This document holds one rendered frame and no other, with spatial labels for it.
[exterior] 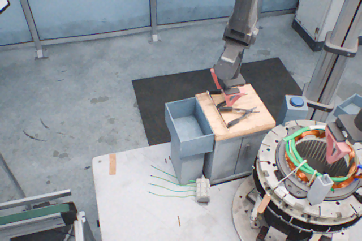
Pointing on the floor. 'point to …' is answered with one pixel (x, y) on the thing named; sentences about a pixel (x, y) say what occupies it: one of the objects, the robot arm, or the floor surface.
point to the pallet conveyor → (44, 217)
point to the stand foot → (47, 229)
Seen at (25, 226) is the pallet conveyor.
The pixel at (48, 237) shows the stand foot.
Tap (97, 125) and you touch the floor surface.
